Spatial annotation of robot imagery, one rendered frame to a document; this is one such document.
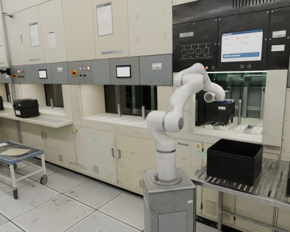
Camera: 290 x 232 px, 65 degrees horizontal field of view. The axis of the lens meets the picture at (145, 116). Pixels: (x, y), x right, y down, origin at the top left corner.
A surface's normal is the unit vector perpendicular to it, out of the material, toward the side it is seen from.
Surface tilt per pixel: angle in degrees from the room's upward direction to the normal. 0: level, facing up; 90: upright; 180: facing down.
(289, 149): 90
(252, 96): 90
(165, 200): 90
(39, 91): 90
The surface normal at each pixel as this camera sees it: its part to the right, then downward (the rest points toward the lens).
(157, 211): 0.16, 0.19
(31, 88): 0.81, 0.09
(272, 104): -0.58, 0.18
